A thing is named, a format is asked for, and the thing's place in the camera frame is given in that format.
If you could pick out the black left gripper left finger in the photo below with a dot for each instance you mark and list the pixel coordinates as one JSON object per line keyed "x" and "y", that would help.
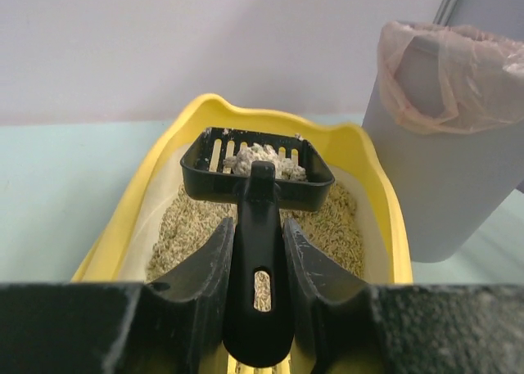
{"x": 171, "y": 325}

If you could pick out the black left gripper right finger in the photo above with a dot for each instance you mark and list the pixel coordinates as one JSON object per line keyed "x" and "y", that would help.
{"x": 346, "y": 325}

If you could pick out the grey trash bin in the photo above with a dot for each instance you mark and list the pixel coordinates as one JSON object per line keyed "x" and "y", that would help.
{"x": 447, "y": 184}

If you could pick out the white litter clump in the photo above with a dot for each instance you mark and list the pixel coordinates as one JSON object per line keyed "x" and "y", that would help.
{"x": 285, "y": 169}

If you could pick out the black slotted litter scoop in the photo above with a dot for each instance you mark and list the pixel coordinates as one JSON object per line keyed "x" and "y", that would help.
{"x": 258, "y": 325}

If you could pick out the yellow litter box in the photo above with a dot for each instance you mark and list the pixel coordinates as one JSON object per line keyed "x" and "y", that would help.
{"x": 123, "y": 249}

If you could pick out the beige cat litter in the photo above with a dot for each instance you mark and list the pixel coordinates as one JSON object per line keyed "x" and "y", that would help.
{"x": 187, "y": 224}

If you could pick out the pink plastic bin liner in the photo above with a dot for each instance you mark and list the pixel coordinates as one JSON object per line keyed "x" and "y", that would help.
{"x": 479, "y": 77}

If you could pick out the right aluminium frame post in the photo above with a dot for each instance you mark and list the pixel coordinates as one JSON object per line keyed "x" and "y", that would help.
{"x": 445, "y": 12}

